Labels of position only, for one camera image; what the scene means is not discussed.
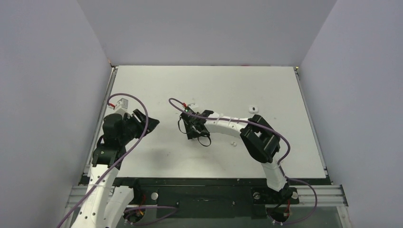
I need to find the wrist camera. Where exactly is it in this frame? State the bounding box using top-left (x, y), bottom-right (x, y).
top-left (107, 98), bottom-right (128, 116)
top-left (182, 103), bottom-right (200, 113)

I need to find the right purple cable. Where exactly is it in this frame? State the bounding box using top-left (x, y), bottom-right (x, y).
top-left (168, 97), bottom-right (318, 226)

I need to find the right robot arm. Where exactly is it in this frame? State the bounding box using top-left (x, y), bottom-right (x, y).
top-left (180, 108), bottom-right (298, 203)

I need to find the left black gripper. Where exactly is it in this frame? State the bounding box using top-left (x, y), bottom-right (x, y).
top-left (119, 110), bottom-right (159, 145)

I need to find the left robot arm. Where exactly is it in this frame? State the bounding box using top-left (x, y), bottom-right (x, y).
top-left (71, 109), bottom-right (160, 228)

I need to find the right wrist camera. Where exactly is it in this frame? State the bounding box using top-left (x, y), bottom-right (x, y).
top-left (182, 103), bottom-right (200, 113)

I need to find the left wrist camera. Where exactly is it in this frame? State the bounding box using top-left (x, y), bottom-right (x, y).
top-left (107, 98), bottom-right (128, 116)

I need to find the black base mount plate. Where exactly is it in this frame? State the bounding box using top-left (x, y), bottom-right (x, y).
top-left (78, 177), bottom-right (331, 220)

